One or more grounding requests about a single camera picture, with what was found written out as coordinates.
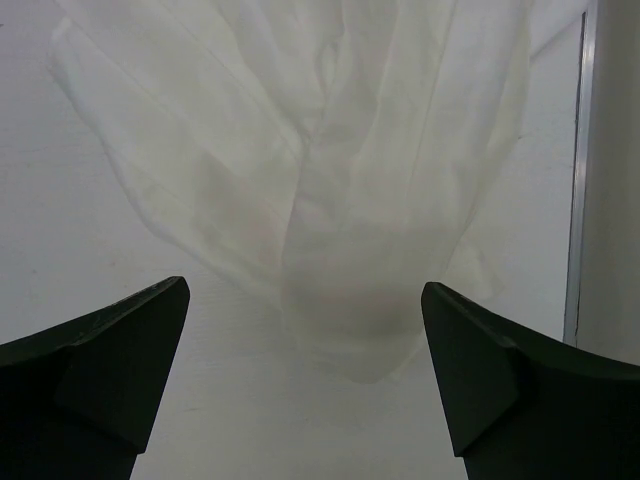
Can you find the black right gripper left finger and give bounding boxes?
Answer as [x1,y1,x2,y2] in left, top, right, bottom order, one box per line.
[1,276,190,479]

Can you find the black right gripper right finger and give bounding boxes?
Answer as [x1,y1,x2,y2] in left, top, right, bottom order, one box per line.
[421,282,639,480]

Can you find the white pleated skirt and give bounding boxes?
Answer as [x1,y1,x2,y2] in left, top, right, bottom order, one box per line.
[50,1,531,383]

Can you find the aluminium table edge rail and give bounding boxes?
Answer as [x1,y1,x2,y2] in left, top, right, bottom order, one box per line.
[563,1,598,347]

